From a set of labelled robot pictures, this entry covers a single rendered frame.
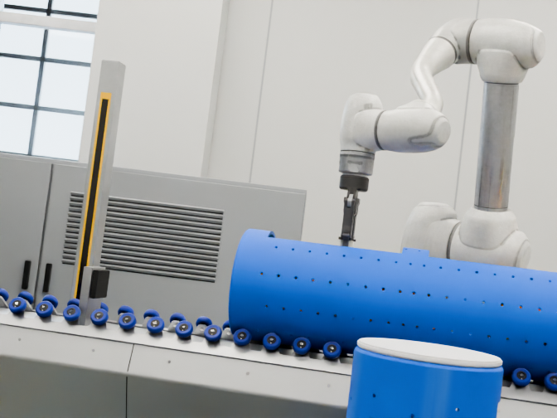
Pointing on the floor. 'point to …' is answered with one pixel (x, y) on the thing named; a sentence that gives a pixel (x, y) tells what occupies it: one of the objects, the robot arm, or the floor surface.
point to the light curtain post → (99, 171)
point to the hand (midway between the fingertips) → (345, 254)
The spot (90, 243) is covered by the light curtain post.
